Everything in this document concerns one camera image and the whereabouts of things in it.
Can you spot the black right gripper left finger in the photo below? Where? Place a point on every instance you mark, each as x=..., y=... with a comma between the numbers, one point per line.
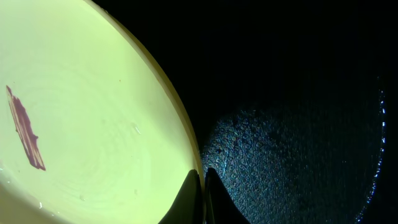
x=187, y=206

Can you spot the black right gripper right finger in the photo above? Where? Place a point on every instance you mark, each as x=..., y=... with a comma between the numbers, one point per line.
x=220, y=209

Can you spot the yellow plate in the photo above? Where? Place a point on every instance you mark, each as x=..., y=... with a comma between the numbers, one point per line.
x=92, y=130

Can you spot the black round tray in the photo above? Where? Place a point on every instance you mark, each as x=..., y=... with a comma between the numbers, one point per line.
x=294, y=103

